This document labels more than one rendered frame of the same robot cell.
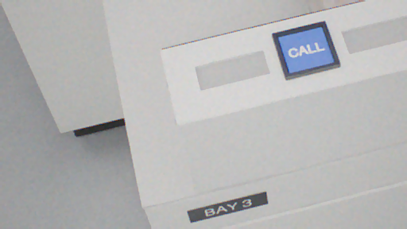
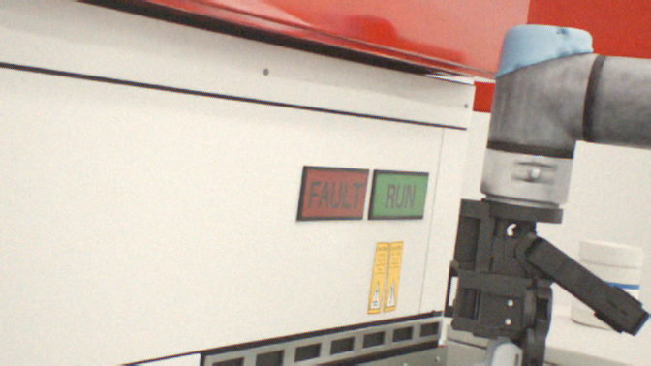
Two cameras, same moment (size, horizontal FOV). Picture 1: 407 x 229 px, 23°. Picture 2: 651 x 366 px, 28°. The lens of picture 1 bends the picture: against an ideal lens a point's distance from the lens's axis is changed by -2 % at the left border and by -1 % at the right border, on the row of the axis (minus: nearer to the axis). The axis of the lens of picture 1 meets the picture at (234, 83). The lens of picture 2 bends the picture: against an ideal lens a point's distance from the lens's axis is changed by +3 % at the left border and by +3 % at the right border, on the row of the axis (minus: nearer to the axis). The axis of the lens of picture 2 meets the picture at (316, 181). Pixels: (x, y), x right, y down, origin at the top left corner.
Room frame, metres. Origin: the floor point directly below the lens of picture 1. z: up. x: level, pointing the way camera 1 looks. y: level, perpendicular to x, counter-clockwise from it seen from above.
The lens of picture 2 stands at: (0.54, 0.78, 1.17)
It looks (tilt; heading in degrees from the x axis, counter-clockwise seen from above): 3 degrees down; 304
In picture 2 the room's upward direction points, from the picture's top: 7 degrees clockwise
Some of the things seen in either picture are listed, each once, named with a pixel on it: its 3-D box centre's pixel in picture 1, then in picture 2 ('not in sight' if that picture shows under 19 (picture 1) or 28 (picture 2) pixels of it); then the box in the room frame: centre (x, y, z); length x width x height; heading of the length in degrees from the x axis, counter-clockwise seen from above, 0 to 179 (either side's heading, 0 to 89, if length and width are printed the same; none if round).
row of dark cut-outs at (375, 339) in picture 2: not in sight; (339, 345); (1.17, -0.21, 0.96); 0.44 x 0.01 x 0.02; 94
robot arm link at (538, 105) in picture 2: not in sight; (542, 92); (1.03, -0.26, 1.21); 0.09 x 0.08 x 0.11; 13
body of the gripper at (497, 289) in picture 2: not in sight; (504, 269); (1.04, -0.26, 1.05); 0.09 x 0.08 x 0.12; 36
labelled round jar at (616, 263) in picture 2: not in sight; (606, 285); (1.11, -0.67, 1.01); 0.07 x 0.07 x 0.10
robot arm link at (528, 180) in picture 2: not in sight; (525, 180); (1.03, -0.26, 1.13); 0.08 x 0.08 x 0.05
